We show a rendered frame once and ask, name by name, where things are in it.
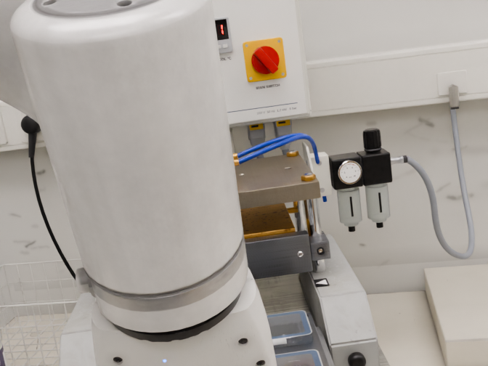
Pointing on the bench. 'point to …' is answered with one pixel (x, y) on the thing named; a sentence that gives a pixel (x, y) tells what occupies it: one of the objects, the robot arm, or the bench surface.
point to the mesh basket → (34, 317)
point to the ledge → (460, 312)
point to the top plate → (275, 175)
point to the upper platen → (267, 220)
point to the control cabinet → (263, 67)
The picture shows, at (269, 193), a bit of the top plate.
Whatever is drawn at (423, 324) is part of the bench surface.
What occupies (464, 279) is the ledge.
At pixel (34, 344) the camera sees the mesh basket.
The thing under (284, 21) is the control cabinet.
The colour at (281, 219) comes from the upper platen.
